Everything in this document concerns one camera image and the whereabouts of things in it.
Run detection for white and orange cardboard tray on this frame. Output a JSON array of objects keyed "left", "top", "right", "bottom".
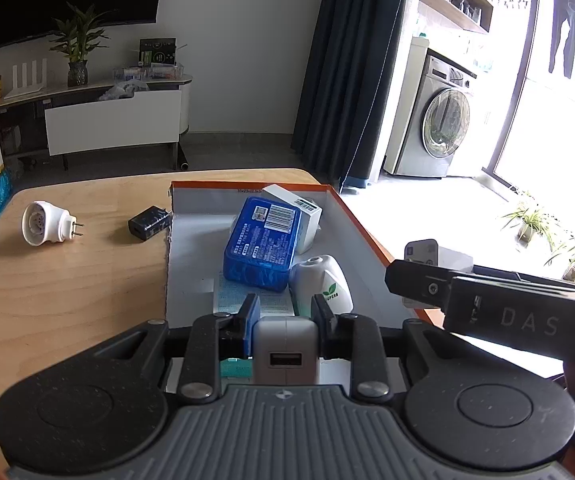
[{"left": 164, "top": 181, "right": 444, "bottom": 396}]

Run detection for silver washing machine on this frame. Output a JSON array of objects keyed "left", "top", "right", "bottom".
[{"left": 384, "top": 36, "right": 479, "bottom": 179}]

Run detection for clear plastic boxes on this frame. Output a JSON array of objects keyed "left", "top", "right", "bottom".
[{"left": 112, "top": 62, "right": 186, "bottom": 82}]

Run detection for white router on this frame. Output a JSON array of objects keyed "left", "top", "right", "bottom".
[{"left": 2, "top": 62, "right": 52, "bottom": 101}]

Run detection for white cube adapter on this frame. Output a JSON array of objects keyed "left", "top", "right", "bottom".
[{"left": 401, "top": 238, "right": 475, "bottom": 311}]

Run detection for grey crumpled bag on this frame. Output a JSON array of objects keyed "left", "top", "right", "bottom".
[{"left": 98, "top": 79, "right": 149, "bottom": 102}]

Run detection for potted spider plants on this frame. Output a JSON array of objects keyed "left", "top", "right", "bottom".
[{"left": 500, "top": 190, "right": 575, "bottom": 283}]

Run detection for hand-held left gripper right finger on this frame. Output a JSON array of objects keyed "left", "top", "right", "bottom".
[{"left": 311, "top": 293, "right": 474, "bottom": 403}]

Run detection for dark curtain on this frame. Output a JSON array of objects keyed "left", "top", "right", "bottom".
[{"left": 290, "top": 0, "right": 414, "bottom": 192}]

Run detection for bamboo plant in dark vase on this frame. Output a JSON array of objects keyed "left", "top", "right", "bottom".
[{"left": 49, "top": 2, "right": 114, "bottom": 89}]

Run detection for white plug-in vaporizer device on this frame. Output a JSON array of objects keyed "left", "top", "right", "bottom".
[{"left": 288, "top": 254, "right": 354, "bottom": 319}]

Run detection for white box with barcode label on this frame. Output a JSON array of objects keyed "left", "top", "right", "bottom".
[{"left": 262, "top": 183, "right": 323, "bottom": 255}]

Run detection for dark green box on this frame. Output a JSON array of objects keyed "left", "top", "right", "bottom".
[{"left": 136, "top": 37, "right": 178, "bottom": 67}]

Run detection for white TV cabinet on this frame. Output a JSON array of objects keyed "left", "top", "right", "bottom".
[{"left": 0, "top": 73, "right": 194, "bottom": 172}]

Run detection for white USB charger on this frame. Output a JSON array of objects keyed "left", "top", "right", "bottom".
[{"left": 252, "top": 316, "right": 319, "bottom": 387}]

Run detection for blue rectangular box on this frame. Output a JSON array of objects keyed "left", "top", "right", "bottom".
[{"left": 222, "top": 196, "right": 303, "bottom": 294}]

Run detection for white round plug-in night light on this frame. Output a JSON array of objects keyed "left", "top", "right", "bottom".
[{"left": 21, "top": 200, "right": 86, "bottom": 247}]

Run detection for black USB charger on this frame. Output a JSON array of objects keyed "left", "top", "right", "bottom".
[{"left": 128, "top": 205, "right": 172, "bottom": 242}]

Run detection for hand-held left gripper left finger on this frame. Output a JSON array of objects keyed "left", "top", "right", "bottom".
[{"left": 92, "top": 293, "right": 262, "bottom": 403}]

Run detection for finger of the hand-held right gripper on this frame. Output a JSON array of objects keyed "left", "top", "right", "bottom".
[{"left": 384, "top": 258, "right": 455, "bottom": 312}]

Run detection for hanging dark clothes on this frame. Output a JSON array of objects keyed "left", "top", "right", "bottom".
[{"left": 476, "top": 0, "right": 575, "bottom": 80}]

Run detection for teal bandage box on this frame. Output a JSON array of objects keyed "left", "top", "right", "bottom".
[{"left": 212, "top": 277, "right": 299, "bottom": 380}]

